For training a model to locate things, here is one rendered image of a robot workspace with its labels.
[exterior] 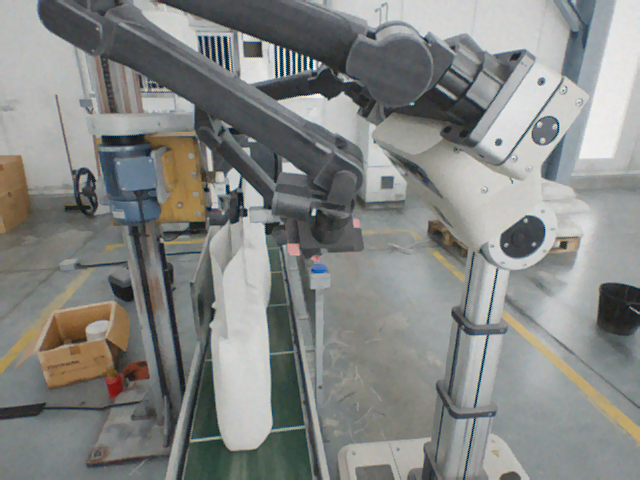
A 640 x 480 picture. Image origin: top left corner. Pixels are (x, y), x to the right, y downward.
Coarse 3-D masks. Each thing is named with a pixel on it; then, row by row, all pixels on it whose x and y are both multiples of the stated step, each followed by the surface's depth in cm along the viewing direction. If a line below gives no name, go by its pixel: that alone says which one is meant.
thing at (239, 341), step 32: (224, 256) 134; (224, 288) 98; (256, 288) 139; (224, 320) 109; (256, 320) 119; (224, 352) 110; (256, 352) 112; (224, 384) 113; (256, 384) 115; (224, 416) 118; (256, 416) 119
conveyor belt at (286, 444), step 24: (288, 336) 185; (288, 360) 169; (288, 384) 155; (288, 408) 143; (192, 432) 133; (216, 432) 133; (288, 432) 133; (192, 456) 125; (216, 456) 125; (240, 456) 125; (264, 456) 125; (288, 456) 125
